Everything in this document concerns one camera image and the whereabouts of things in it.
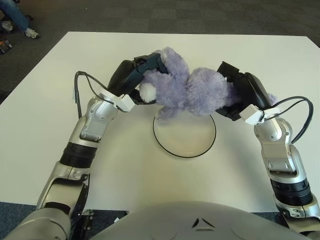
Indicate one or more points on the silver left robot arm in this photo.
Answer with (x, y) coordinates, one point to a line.
(92, 125)

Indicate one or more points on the white plate black rim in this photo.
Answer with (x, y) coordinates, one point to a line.
(185, 140)

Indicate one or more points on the silver robot torso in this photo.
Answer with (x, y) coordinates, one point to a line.
(175, 225)

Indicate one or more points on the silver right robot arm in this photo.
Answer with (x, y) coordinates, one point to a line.
(277, 150)

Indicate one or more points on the black frame under table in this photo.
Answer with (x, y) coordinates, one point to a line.
(86, 225)

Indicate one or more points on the dark object on floor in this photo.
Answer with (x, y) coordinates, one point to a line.
(5, 47)

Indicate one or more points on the person leg blue jeans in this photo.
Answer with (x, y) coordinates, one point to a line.
(15, 12)

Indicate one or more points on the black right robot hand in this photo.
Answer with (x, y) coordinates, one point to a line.
(250, 90)

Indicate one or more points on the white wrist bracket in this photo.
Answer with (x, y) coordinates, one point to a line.
(251, 115)
(126, 103)

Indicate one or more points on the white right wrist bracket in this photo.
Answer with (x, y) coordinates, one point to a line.
(251, 115)

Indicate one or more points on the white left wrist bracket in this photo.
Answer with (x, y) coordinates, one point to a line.
(126, 103)

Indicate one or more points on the white sneaker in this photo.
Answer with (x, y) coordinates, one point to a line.
(32, 33)

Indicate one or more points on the grey white shoe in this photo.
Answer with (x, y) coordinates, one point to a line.
(7, 25)

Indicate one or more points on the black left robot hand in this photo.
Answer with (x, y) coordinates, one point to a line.
(123, 76)

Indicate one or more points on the purple plush teddy bear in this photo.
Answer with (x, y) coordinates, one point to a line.
(190, 92)

